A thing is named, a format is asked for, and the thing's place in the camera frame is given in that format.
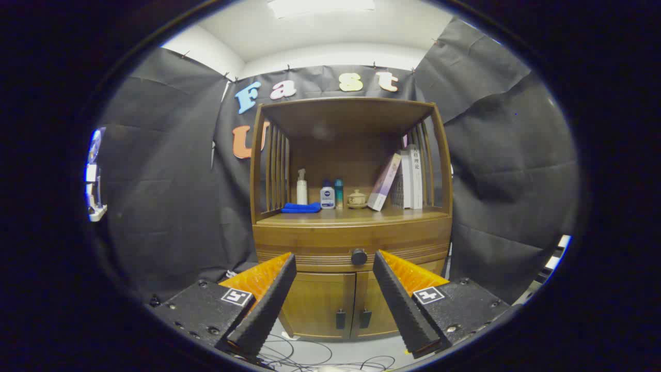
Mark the teal slim bottle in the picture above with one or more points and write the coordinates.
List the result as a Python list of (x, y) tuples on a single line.
[(339, 196)]

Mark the black round drawer knob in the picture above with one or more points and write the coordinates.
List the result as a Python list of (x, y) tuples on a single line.
[(359, 257)]

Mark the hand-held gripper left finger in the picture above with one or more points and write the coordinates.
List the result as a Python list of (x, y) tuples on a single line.
[(268, 310)]

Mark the ceiling light panel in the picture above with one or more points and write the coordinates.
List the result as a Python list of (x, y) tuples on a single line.
[(320, 8)]

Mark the white lotion bottle blue cap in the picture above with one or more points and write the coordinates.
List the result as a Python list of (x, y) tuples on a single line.
[(327, 199)]

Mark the white spray bottle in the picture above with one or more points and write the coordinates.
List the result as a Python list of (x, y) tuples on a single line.
[(302, 194)]

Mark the wooden drawer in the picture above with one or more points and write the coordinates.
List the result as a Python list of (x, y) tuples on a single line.
[(320, 240)]

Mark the blue folded cloth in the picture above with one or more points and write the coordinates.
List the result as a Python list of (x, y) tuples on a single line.
[(301, 207)]

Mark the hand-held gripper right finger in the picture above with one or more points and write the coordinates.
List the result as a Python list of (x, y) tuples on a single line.
[(403, 310)]

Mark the purple white book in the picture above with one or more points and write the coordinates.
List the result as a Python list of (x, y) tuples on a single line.
[(384, 183)]

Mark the thin white book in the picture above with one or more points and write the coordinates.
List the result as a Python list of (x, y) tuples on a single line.
[(406, 181)]

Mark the wooden cabinet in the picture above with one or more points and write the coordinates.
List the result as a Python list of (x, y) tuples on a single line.
[(351, 155)]

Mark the wooden cabinet door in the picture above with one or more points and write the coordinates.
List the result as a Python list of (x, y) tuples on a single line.
[(369, 294), (317, 302)]

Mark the white book black lettering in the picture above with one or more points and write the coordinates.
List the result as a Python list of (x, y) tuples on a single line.
[(416, 178)]

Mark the white striped object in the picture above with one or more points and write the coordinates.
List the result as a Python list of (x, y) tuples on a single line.
[(563, 242)]

